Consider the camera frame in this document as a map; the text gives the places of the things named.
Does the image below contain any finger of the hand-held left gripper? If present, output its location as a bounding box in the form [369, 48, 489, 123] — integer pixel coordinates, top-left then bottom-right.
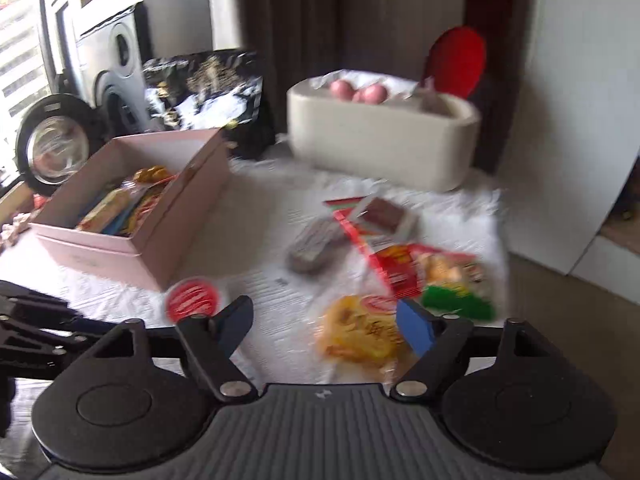
[0, 317, 126, 366]
[0, 280, 81, 332]

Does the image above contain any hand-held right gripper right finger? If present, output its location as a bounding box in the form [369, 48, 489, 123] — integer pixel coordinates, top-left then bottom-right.
[389, 297, 557, 402]

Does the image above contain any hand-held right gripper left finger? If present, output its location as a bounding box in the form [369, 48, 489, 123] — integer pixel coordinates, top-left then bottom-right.
[90, 295, 259, 404]

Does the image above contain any red-lid jelly cup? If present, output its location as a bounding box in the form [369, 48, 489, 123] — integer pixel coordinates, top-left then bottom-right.
[166, 276, 222, 323]

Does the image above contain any yellow red-label snack packet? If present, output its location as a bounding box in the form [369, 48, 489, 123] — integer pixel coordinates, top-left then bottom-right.
[316, 294, 413, 378]

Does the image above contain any cartoon print snack packet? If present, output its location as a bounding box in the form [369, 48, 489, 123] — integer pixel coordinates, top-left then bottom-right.
[380, 242, 497, 323]

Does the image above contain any red green-stripe snack packet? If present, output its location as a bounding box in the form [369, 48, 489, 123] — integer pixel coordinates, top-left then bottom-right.
[324, 197, 401, 291]

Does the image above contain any grey snack packet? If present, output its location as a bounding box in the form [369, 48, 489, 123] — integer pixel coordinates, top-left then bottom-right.
[286, 216, 347, 276]

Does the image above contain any pink cardboard box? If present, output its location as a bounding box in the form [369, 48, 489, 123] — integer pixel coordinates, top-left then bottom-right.
[28, 128, 232, 292]

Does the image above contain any clear brown snack packet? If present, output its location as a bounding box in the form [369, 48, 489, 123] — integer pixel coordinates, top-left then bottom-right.
[350, 196, 420, 240]

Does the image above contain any blue snack packet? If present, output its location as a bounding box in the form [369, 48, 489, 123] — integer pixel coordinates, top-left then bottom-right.
[100, 205, 141, 237]

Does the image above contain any long yellow snack packet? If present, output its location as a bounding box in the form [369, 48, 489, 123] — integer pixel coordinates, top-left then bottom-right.
[76, 187, 137, 233]

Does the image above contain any dark red snack packet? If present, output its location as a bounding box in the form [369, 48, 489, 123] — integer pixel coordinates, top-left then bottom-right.
[127, 185, 173, 231]

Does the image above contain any yellow candy packet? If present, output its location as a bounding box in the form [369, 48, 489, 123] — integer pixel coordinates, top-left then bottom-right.
[131, 165, 176, 187]

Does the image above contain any small white figure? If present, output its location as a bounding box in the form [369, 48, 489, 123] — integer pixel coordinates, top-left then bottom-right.
[0, 212, 31, 248]

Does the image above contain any white woven tablecloth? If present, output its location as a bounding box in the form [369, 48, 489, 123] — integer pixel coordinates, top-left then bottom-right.
[0, 145, 508, 411]

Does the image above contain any round washing machine door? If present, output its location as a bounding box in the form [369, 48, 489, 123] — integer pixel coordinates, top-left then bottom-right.
[15, 94, 103, 197]

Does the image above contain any cream oval container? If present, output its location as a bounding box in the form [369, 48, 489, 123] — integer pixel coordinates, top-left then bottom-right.
[286, 69, 482, 192]

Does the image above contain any white television cabinet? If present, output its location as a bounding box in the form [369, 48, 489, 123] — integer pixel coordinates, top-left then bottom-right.
[570, 150, 640, 291]

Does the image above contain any black gold-print snack bag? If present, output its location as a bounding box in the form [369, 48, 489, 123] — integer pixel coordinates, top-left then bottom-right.
[141, 50, 276, 161]

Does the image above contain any white plastic bag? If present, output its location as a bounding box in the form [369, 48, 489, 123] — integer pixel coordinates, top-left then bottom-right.
[320, 69, 466, 111]

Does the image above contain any red round paddle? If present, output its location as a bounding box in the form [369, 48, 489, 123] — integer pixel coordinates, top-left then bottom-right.
[422, 26, 487, 101]

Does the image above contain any grey washing machine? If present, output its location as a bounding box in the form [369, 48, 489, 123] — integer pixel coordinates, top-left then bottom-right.
[75, 2, 151, 136]

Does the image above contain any brown curtain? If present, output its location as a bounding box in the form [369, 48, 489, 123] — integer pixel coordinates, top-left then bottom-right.
[235, 0, 471, 133]

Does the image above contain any beige curtain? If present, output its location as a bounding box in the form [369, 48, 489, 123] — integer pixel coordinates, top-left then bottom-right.
[207, 0, 241, 53]

